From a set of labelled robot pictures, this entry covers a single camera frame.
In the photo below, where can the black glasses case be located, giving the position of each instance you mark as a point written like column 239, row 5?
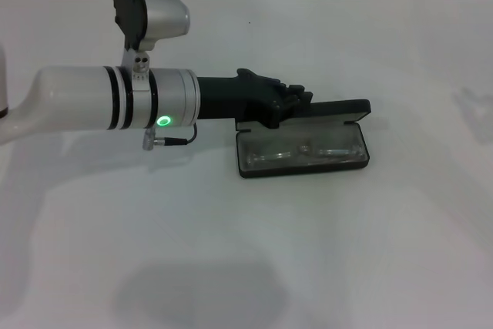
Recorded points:
column 346, row 107

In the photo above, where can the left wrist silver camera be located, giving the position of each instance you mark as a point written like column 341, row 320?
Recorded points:
column 165, row 9

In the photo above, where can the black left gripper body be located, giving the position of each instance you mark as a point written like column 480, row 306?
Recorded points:
column 231, row 98

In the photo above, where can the clear white glasses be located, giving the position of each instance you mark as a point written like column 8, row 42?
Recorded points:
column 269, row 157

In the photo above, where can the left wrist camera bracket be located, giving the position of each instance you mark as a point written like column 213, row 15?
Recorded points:
column 140, row 65

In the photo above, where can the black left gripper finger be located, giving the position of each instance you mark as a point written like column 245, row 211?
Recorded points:
column 300, row 97
column 289, row 110

